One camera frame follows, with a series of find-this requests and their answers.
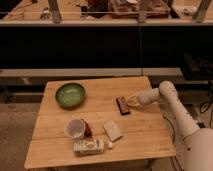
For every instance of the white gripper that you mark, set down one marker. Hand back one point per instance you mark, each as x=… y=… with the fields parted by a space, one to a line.
x=143 y=98

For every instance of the dark brown eraser block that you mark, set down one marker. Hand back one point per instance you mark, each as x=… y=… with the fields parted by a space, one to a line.
x=123 y=107

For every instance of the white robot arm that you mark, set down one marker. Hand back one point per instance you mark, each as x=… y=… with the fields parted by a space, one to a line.
x=198 y=141

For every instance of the small white ball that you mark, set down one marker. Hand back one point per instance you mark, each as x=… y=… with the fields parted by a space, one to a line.
x=110 y=145

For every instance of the wooden folding table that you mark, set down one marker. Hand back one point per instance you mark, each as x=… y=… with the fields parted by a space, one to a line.
x=145 y=133

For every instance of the dark red small object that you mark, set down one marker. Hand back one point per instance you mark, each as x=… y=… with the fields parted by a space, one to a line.
x=88 y=131

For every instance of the green ceramic bowl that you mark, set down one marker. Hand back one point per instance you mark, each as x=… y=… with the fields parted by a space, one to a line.
x=70 y=95

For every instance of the white plastic cup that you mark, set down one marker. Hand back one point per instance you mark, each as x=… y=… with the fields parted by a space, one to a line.
x=75 y=129

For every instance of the small white carton box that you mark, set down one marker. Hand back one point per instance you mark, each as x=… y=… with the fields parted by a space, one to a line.
x=88 y=146

